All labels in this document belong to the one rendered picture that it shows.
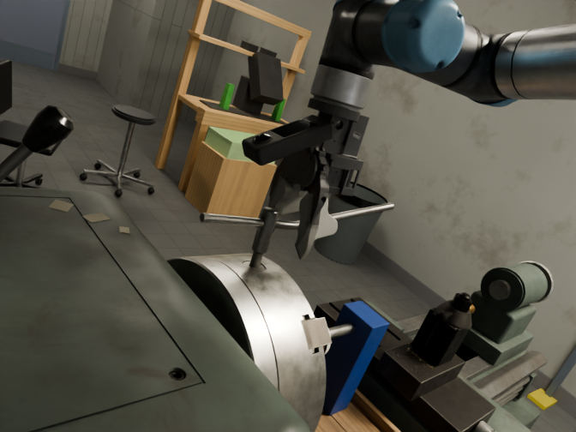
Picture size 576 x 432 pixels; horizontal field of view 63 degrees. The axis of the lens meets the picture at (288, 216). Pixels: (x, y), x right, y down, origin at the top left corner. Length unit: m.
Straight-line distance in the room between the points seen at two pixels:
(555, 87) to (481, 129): 3.48
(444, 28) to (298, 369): 0.42
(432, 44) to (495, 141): 3.45
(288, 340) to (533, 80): 0.40
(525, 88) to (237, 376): 0.42
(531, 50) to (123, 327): 0.49
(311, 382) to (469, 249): 3.40
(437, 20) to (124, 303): 0.42
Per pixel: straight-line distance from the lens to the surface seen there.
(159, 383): 0.41
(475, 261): 3.96
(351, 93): 0.62
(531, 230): 3.78
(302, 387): 0.63
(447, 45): 0.54
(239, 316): 0.58
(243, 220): 0.62
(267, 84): 4.68
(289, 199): 0.68
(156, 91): 6.76
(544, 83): 0.56
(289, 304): 0.63
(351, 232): 3.97
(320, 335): 0.68
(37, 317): 0.45
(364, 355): 0.97
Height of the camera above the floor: 1.53
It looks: 19 degrees down
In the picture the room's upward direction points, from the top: 21 degrees clockwise
